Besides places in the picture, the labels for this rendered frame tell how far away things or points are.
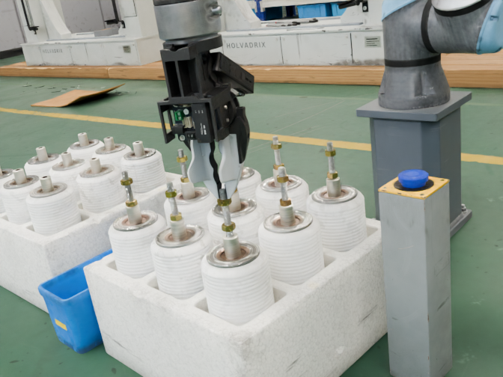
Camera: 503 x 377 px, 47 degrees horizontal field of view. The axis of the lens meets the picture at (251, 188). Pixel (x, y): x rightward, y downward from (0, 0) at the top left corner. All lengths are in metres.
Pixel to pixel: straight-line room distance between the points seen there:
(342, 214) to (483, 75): 1.84
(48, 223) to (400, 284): 0.71
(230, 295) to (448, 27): 0.67
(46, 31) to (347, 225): 4.70
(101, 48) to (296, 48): 1.80
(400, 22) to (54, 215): 0.79
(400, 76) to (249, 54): 2.27
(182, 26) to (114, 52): 3.77
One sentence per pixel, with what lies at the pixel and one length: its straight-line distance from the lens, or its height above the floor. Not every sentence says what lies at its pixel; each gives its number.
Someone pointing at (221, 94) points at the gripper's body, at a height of 0.48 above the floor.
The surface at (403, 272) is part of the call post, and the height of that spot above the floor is 0.19.
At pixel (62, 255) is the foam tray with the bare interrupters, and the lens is 1.21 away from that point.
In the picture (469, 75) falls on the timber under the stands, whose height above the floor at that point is 0.05.
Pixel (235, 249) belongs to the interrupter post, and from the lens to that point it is 0.80.
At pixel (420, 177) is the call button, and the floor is 0.33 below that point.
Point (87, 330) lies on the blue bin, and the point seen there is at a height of 0.04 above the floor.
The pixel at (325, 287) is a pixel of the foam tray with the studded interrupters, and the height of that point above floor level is 0.17.
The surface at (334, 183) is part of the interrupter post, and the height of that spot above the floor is 0.28.
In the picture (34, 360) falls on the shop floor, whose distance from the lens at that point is 1.19.
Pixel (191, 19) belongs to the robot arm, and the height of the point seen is 0.57.
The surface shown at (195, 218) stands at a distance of 1.02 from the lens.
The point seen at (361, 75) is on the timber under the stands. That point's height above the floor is 0.05.
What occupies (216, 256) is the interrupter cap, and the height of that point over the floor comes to 0.25.
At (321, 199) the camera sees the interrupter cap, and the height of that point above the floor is 0.25.
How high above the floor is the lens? 0.62
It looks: 21 degrees down
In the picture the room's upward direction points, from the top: 8 degrees counter-clockwise
